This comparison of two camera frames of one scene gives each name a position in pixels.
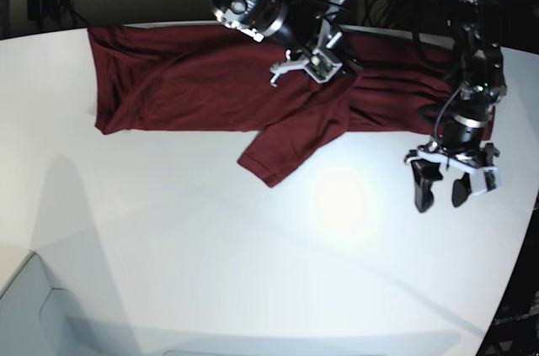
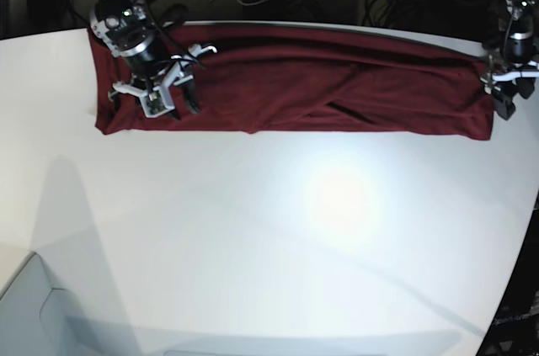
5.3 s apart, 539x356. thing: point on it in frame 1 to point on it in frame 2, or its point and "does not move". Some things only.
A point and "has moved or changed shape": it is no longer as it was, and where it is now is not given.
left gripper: x=322 y=63 to x=152 y=82
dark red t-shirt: x=208 y=79 has moved or changed shape
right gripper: x=462 y=147 to x=529 y=69
